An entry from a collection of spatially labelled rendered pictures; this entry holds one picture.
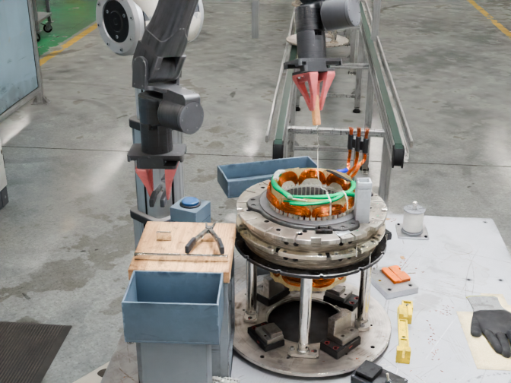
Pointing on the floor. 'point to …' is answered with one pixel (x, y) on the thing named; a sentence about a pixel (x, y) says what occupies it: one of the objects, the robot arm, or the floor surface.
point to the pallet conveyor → (394, 136)
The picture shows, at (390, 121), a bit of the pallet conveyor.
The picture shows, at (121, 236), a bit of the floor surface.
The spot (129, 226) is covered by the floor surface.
